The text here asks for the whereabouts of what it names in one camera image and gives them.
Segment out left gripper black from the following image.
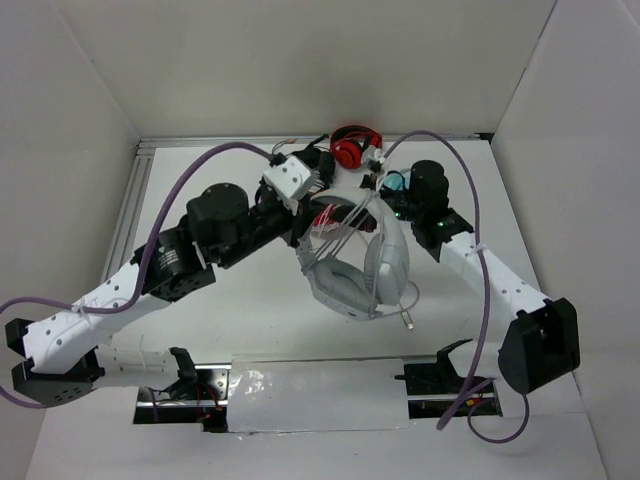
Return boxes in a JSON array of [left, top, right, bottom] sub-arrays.
[[215, 191, 327, 270]]

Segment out grey headphone cable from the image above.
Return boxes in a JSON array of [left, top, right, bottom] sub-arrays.
[[307, 193, 420, 331]]

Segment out white grey headphones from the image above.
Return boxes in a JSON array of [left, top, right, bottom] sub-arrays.
[[295, 187, 410, 320]]

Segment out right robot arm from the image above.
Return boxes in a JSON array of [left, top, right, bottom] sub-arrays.
[[382, 160, 581, 394]]

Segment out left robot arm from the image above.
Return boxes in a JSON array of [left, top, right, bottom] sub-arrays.
[[1, 183, 320, 409]]

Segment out red white headphones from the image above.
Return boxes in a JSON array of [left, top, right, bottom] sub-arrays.
[[311, 204, 341, 237]]

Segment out red black headphones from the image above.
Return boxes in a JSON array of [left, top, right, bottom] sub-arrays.
[[329, 125, 383, 170]]

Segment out white taped cover plate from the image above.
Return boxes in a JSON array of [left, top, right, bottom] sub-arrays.
[[227, 359, 410, 434]]

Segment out teal headphones blue cable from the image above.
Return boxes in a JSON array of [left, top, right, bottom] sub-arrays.
[[381, 169, 414, 194]]

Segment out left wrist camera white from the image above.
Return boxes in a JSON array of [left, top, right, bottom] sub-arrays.
[[262, 156, 315, 214]]

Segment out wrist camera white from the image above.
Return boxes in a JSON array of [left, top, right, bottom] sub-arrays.
[[262, 156, 315, 214], [361, 146, 386, 191]]

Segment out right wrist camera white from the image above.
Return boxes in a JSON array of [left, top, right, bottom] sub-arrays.
[[361, 146, 386, 191]]

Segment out black headset with cable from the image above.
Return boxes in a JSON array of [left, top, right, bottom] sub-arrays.
[[271, 134, 336, 193]]

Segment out aluminium frame rail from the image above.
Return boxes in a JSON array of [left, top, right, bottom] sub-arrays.
[[111, 135, 483, 362]]

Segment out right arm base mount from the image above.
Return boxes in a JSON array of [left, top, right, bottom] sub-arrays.
[[394, 339, 501, 420]]

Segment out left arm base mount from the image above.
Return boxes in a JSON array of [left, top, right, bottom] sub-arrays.
[[133, 364, 231, 433]]

